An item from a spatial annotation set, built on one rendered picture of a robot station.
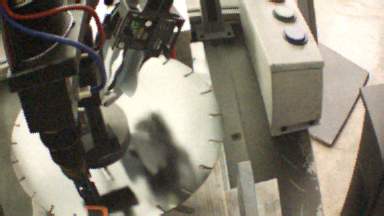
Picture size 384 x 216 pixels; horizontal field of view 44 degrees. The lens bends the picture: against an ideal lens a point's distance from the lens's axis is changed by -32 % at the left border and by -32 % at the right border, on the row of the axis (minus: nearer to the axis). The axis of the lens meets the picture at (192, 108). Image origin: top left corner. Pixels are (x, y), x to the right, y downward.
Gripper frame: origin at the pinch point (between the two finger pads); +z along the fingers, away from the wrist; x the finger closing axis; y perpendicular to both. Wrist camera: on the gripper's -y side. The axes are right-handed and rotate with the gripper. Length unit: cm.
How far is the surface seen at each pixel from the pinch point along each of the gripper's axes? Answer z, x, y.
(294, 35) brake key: -11.1, 30.1, -13.0
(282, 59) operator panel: -7.1, 26.8, -9.2
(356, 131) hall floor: 31, 117, -76
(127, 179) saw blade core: 5.3, 2.4, 10.2
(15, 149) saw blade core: 12.7, -14.4, 0.0
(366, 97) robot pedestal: -6, 54, -11
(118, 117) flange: 2.1, 2.3, 1.2
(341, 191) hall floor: 44, 103, -53
